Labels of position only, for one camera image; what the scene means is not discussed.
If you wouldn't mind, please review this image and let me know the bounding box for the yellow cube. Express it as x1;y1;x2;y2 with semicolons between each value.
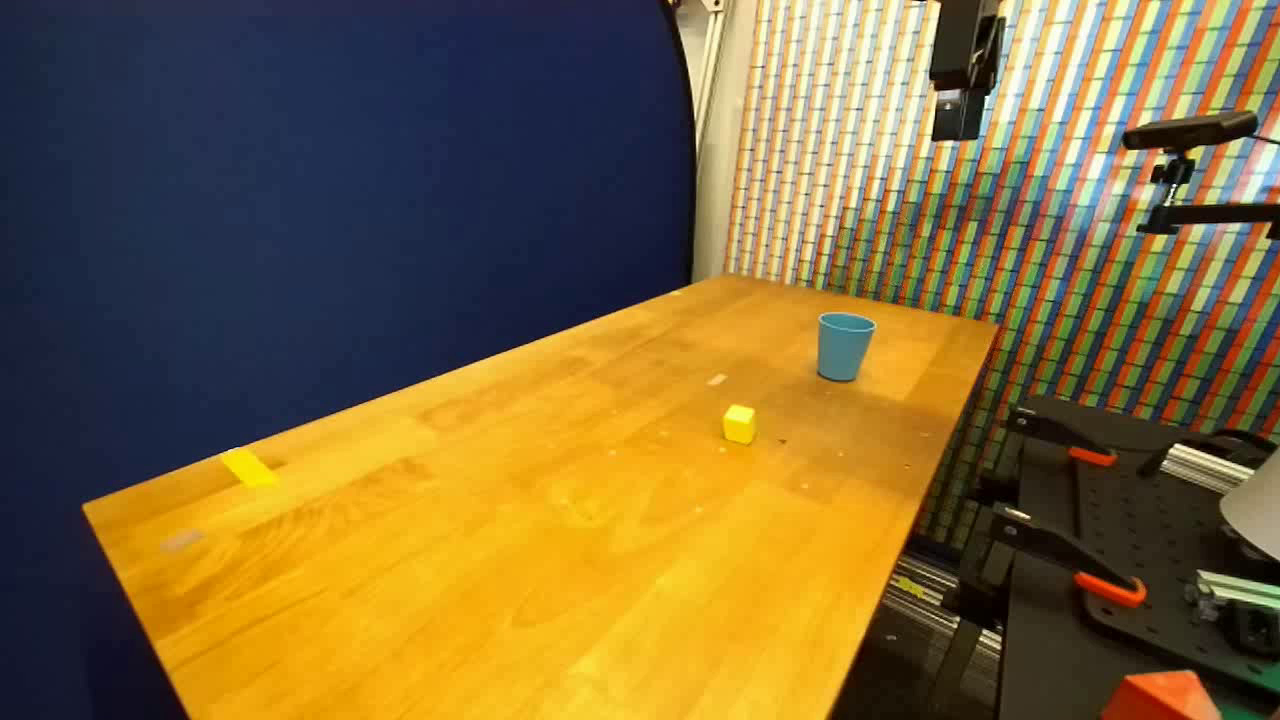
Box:
721;404;754;445

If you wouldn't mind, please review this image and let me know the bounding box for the black perforated breadboard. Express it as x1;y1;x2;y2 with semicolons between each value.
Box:
1001;398;1280;720

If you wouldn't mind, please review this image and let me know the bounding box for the orange-handled clamp upper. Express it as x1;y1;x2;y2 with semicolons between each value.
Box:
1002;407;1115;467

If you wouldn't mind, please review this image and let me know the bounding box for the orange-handled clamp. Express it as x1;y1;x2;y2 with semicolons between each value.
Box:
1002;407;1115;467
991;505;1147;607

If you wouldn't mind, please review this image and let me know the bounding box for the silver aluminium extrusion bar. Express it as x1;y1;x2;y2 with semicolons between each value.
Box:
1158;445;1250;490

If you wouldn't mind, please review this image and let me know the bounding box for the orange polyhedron block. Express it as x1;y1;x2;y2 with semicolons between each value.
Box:
1100;668;1220;720

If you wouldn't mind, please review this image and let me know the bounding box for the black camera on stand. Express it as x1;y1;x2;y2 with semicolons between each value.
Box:
1121;112;1276;230

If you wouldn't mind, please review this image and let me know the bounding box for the blue cup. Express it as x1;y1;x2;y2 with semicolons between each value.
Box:
815;311;875;382

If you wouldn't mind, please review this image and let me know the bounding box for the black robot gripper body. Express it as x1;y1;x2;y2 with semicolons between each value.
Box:
927;0;1002;141

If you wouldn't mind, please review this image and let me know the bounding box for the orange-handled clamp lower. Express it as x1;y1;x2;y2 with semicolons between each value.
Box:
991;505;1147;607

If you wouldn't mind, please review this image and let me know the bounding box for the yellow tape strip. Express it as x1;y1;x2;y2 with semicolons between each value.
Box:
221;448;274;488

